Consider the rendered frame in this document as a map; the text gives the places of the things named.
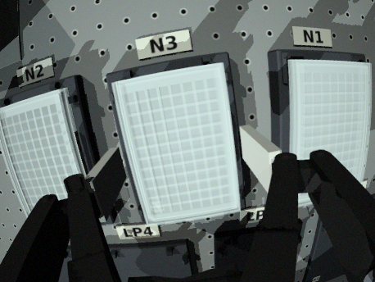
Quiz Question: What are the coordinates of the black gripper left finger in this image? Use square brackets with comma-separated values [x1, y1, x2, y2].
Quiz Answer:
[0, 147, 127, 282]

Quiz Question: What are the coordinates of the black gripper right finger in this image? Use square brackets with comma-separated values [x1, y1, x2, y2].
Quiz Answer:
[240, 125, 375, 282]

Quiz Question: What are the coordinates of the white button panel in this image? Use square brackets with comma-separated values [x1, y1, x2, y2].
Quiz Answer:
[0, 0, 22, 69]

